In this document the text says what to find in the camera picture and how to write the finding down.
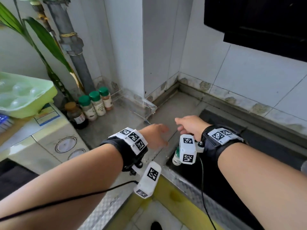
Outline person's left hand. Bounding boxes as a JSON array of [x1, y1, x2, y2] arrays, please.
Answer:
[[139, 124, 170, 150]]

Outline person's right hand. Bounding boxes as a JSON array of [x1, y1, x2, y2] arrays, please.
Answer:
[[174, 115, 211, 142]]

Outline green-capped spice bottle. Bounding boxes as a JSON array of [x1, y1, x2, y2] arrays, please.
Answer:
[[172, 147, 183, 166], [89, 91, 106, 117], [98, 87, 114, 111], [78, 95, 98, 122]]

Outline person's right forearm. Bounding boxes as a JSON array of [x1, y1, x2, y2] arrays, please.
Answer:
[[217, 142, 307, 230]]

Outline person's left forearm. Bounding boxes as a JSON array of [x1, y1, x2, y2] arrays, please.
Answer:
[[0, 143, 124, 230]]

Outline black stove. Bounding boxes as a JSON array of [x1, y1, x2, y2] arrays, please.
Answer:
[[165, 109, 307, 230]]

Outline dark brown glass jar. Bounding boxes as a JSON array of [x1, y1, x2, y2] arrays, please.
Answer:
[[65, 102, 89, 130]]

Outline clear acrylic organizer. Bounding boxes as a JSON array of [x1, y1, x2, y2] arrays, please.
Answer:
[[110, 89, 158, 118]]

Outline yellow cabinet front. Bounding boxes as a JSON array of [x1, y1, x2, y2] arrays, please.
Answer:
[[105, 176, 224, 230]]

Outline grey drain pipe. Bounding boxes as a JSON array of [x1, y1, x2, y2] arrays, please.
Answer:
[[43, 0, 95, 94]]

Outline white microwave oven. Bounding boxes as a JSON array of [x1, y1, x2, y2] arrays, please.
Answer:
[[0, 103, 91, 202]]

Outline black range hood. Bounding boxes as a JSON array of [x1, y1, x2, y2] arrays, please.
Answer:
[[204, 0, 307, 63]]

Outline green plastic egg tray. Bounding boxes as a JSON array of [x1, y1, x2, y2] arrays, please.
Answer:
[[0, 72, 58, 119]]

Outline green leafy plant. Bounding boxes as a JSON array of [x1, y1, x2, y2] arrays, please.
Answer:
[[0, 0, 84, 101]]

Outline blue patterned packet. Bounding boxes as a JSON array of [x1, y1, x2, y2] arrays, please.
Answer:
[[0, 113, 13, 134]]

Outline rusty thin pipe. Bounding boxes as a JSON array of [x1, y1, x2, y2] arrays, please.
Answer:
[[31, 1, 58, 41]]

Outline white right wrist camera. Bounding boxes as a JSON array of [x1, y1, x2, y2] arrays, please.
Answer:
[[179, 134, 205, 165]]

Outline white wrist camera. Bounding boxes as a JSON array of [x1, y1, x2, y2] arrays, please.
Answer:
[[179, 134, 205, 165], [133, 161, 162, 199]]

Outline black right wrist strap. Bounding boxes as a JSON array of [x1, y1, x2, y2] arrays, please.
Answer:
[[201, 125, 245, 165]]

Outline black wrist strap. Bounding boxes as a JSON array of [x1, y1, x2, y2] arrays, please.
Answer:
[[201, 125, 245, 165], [100, 127, 149, 172]]

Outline black left wrist strap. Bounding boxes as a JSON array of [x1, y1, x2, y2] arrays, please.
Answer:
[[100, 127, 149, 172]]

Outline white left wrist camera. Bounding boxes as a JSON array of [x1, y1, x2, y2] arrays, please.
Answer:
[[133, 161, 162, 199]]

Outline black right camera cable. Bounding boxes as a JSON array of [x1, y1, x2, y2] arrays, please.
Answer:
[[198, 155, 217, 230]]

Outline black camera cable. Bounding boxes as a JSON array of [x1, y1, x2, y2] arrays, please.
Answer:
[[0, 180, 139, 222], [198, 155, 217, 230]]

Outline black left camera cable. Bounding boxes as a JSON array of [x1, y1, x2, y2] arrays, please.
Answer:
[[0, 180, 139, 222]]

